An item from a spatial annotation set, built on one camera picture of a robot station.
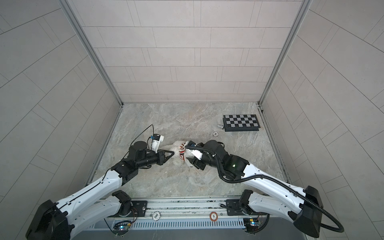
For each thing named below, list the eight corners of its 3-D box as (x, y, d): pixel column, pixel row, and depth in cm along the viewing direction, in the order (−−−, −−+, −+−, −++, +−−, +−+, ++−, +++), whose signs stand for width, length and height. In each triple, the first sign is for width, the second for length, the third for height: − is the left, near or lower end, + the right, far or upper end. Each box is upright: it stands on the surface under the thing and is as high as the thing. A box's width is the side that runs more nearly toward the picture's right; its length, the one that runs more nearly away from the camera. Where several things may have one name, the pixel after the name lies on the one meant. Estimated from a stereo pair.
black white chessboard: (223, 131, 103) (224, 128, 99) (222, 117, 110) (222, 114, 107) (258, 131, 103) (260, 128, 100) (254, 117, 110) (256, 114, 107)
